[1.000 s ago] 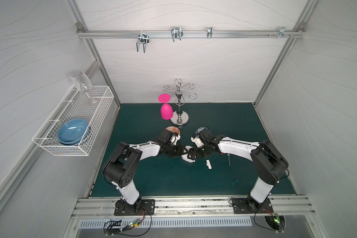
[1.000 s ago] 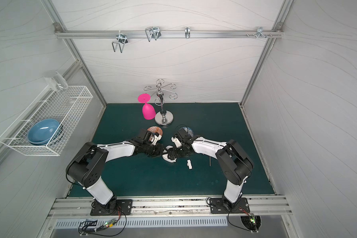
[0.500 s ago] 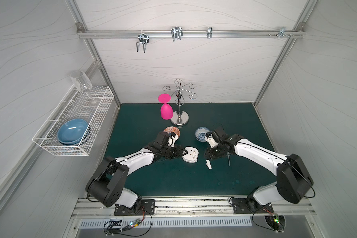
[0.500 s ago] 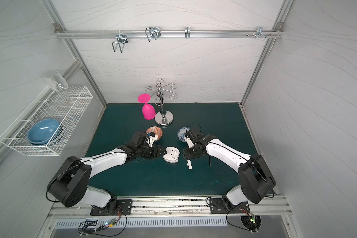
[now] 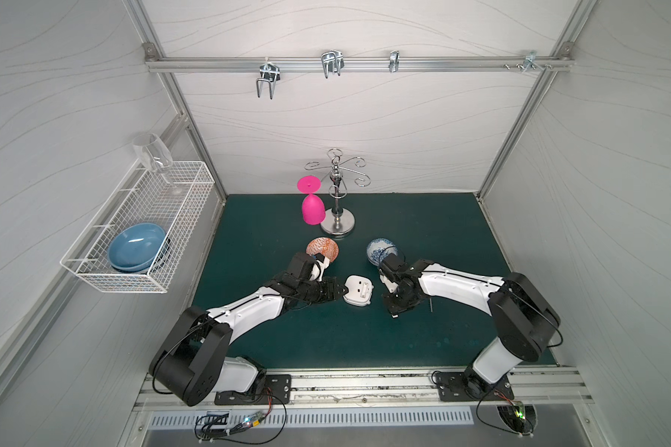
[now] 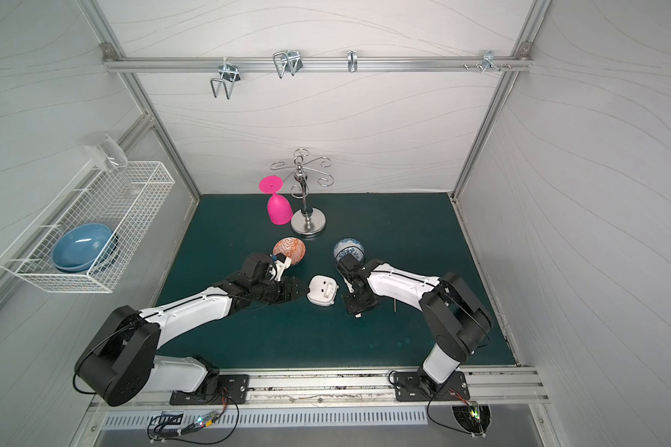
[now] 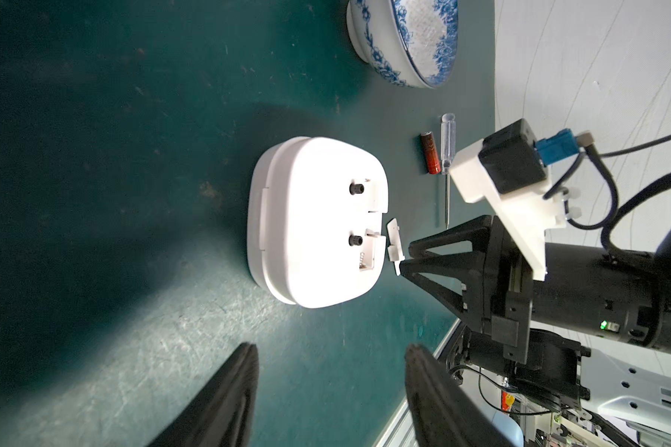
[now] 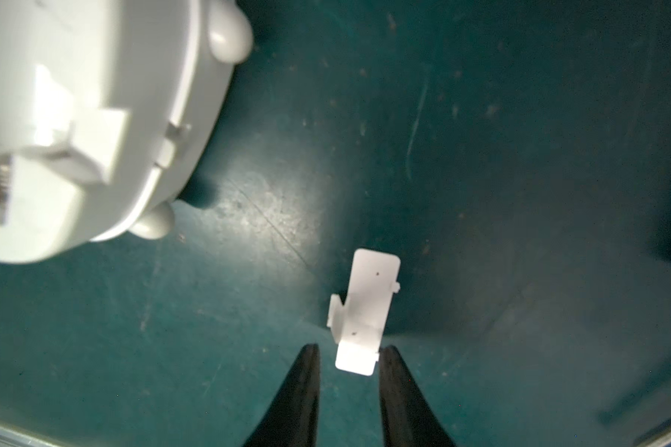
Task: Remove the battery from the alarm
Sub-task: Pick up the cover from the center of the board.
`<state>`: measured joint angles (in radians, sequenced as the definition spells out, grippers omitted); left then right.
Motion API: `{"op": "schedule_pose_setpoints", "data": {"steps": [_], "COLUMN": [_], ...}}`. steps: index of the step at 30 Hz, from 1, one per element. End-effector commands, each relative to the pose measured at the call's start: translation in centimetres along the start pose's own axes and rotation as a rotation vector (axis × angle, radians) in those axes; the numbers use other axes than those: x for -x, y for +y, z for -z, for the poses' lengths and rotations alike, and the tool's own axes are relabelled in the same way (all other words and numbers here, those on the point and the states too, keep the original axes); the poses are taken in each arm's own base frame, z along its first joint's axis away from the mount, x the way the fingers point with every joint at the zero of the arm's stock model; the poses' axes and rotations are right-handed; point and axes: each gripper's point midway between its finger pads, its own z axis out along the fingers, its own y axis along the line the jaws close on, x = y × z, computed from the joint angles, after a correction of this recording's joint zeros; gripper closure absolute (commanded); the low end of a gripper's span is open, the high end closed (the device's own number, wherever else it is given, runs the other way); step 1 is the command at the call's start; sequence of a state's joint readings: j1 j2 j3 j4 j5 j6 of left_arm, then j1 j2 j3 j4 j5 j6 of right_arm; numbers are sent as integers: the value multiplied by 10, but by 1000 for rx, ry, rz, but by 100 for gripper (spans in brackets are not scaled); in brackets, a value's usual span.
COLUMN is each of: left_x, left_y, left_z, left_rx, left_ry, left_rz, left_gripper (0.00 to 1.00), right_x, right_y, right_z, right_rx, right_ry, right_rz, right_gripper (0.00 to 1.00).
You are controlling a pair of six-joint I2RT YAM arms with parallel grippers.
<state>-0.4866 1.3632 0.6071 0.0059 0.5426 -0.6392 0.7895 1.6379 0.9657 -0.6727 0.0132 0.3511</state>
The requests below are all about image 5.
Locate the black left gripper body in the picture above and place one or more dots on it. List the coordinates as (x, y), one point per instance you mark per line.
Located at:
(322, 291)

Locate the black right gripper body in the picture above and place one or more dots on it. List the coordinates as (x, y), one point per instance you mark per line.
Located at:
(399, 296)

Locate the white alarm clock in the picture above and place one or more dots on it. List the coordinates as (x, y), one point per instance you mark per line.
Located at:
(359, 291)

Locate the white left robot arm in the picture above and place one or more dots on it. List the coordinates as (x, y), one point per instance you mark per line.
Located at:
(192, 361)

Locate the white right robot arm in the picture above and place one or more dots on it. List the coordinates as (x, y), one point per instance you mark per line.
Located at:
(524, 321)

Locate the blue white patterned bowl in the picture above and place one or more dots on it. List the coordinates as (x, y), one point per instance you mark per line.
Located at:
(378, 249)

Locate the orange patterned bowl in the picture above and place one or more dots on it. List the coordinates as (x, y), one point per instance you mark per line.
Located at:
(324, 246)

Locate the chrome glass holder stand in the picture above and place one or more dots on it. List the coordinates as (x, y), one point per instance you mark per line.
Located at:
(339, 221)

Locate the pink plastic goblet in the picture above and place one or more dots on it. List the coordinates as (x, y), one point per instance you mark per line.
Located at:
(313, 211)

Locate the left base wiring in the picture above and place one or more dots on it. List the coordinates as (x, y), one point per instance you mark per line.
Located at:
(235, 424)

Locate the base wiring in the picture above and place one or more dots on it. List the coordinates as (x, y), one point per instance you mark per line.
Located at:
(503, 416)
(235, 424)

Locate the blue ceramic bowl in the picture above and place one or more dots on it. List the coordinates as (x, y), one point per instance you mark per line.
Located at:
(137, 248)

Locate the right base wiring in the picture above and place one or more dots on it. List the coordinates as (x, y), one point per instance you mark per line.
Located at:
(503, 416)

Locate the clear wine glass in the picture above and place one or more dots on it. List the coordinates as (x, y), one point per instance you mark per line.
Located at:
(155, 157)

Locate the small metal hook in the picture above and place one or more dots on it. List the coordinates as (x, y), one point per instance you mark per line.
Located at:
(394, 61)

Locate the metal double hook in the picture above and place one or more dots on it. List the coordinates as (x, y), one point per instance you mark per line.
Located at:
(269, 75)

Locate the metal loop hook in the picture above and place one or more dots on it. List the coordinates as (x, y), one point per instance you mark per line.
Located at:
(332, 63)

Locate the metal corner hook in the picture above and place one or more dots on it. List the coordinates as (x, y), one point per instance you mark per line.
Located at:
(530, 63)

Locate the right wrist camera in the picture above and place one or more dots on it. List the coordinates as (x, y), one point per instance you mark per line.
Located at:
(391, 270)

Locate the white wire basket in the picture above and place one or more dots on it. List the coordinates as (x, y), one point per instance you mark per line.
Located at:
(142, 197)

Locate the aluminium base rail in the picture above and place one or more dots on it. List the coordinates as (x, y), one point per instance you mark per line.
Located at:
(411, 387)

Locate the aluminium top rail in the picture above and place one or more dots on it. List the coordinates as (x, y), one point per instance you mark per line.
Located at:
(380, 64)

